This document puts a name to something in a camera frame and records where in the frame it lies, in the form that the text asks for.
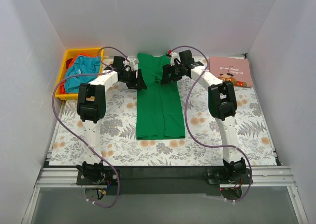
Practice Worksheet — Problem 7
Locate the purple cable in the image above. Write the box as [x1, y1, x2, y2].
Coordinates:
[167, 45, 253, 203]
[51, 45, 135, 209]

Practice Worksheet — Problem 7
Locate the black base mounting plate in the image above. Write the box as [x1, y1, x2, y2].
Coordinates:
[76, 164, 251, 196]

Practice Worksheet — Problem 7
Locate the teal t-shirt in bin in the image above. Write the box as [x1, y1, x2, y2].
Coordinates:
[64, 55, 102, 94]

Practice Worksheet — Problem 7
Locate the yellow plastic bin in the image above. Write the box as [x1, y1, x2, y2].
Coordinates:
[54, 47, 100, 100]

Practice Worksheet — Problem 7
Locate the green t-shirt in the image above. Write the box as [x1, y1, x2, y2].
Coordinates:
[136, 53, 186, 140]

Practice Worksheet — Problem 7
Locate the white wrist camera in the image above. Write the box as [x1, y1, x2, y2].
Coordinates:
[127, 58, 139, 70]
[166, 50, 181, 66]

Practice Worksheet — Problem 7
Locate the orange t-shirt in bin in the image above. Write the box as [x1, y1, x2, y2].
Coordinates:
[58, 51, 93, 95]

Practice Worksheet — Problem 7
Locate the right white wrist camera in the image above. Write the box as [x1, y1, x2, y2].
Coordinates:
[166, 50, 181, 66]

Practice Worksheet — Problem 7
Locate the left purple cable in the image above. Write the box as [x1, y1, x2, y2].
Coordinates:
[51, 45, 135, 209]

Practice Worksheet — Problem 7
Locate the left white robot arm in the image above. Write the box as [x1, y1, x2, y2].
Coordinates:
[77, 56, 147, 184]

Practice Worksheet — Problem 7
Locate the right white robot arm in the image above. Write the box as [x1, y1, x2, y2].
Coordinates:
[161, 50, 246, 183]

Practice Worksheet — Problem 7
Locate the pink folded t-shirt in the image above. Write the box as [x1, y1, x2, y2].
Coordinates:
[209, 56, 253, 88]

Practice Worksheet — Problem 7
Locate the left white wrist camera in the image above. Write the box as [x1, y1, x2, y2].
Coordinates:
[127, 58, 139, 70]

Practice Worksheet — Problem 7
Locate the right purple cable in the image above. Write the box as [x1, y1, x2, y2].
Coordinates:
[167, 45, 253, 203]

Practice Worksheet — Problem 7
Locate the aluminium frame rail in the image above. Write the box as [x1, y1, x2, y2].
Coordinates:
[23, 166, 308, 224]

